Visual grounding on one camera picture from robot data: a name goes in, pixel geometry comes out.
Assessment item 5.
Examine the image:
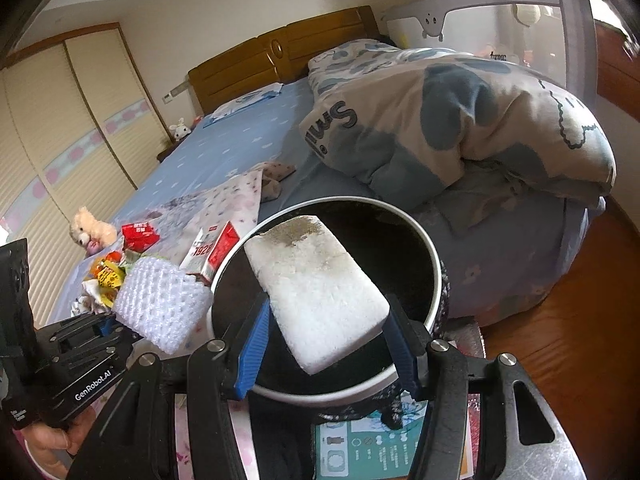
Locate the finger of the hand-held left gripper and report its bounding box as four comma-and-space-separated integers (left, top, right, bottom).
62, 311, 121, 340
70, 332, 147, 367

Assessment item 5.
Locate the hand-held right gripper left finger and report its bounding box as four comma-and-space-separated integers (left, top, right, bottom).
65, 292, 274, 480

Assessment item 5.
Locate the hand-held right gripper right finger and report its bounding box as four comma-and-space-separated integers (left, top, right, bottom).
381, 294, 590, 480

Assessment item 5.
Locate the white foam net wrap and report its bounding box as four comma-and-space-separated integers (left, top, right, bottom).
111, 256, 213, 356

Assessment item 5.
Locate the white foam block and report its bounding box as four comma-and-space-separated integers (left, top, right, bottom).
243, 214, 391, 376

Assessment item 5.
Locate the red snack packet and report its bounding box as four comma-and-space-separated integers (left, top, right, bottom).
121, 220, 161, 253

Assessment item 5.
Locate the person's left hand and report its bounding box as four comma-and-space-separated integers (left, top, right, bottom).
17, 405, 98, 476

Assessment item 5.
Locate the yellow snack wrapper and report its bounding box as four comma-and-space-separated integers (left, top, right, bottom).
90, 254, 132, 307

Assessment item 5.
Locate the teal printed booklet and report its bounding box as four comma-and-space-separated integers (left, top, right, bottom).
312, 395, 481, 480

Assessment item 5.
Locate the beige teddy bear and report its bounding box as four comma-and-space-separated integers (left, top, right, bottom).
69, 206, 118, 255

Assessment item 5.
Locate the red and white carton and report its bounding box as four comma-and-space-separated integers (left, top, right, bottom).
179, 221, 243, 283

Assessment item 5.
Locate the pink floral blanket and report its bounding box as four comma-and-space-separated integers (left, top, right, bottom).
70, 169, 266, 480

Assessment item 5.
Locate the brown patterned cloth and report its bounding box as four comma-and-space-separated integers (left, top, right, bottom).
260, 160, 297, 202

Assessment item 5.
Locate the bed with blue sheet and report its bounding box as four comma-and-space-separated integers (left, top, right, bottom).
45, 77, 608, 333

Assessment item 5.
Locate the cream sliding-door wardrobe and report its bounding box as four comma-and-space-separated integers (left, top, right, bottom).
0, 22, 173, 331

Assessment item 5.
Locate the white bunny toy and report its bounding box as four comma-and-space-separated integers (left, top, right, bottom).
168, 117, 193, 142

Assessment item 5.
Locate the blue and white printed quilt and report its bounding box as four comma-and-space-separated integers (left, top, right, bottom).
299, 39, 618, 211

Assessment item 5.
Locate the blue and white pillow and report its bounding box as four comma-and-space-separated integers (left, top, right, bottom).
202, 82, 286, 126

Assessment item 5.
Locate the wooden headboard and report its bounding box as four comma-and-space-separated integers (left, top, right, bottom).
187, 6, 381, 116

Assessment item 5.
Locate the brown wooden ledge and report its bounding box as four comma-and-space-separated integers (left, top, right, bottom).
595, 20, 640, 122

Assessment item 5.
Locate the grey bed rail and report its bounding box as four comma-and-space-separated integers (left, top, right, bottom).
385, 0, 598, 106

